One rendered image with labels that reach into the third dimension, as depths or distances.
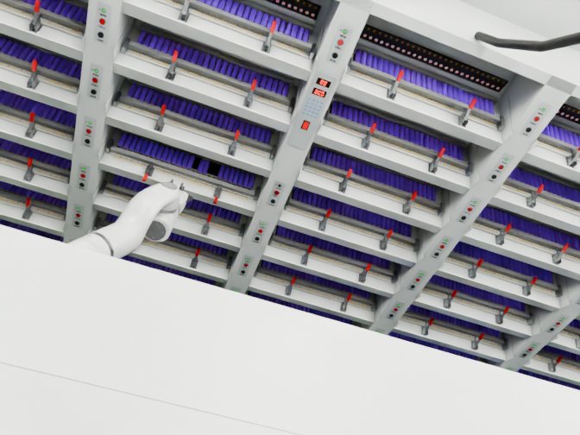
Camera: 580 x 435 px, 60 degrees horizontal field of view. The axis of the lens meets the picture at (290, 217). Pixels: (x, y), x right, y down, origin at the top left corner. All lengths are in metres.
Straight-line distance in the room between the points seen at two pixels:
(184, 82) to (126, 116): 0.26
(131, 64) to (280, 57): 0.49
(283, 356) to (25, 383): 0.22
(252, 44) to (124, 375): 1.33
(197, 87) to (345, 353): 1.32
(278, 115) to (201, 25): 0.38
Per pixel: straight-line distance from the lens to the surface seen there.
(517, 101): 1.90
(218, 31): 1.66
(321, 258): 2.14
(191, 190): 1.93
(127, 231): 1.33
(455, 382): 0.59
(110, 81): 1.80
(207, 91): 1.73
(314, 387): 0.50
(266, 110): 1.74
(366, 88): 1.69
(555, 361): 2.91
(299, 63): 1.66
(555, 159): 1.99
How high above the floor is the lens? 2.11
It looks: 36 degrees down
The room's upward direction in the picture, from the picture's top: 25 degrees clockwise
